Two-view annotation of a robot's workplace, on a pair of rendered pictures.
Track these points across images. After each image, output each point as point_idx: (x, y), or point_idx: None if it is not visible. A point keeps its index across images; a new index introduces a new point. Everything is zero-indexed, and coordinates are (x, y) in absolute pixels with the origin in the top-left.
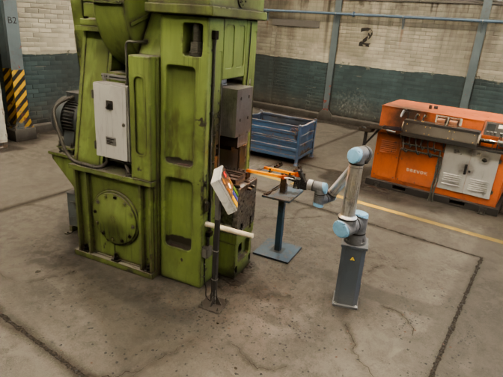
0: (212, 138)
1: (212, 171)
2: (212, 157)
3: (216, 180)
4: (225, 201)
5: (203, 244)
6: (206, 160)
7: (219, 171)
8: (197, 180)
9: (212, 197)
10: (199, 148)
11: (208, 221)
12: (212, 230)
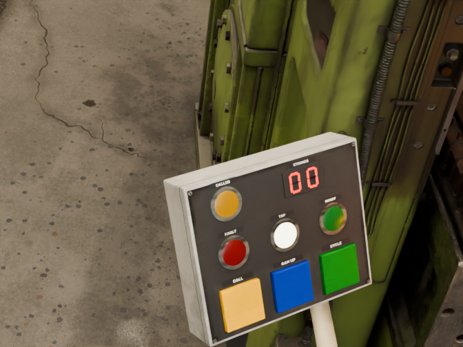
0: (403, 7)
1: (388, 133)
2: (401, 82)
3: (176, 185)
4: (188, 281)
5: (285, 329)
6: (352, 80)
7: (280, 156)
8: (313, 131)
9: (375, 219)
10: (342, 20)
11: None
12: (356, 314)
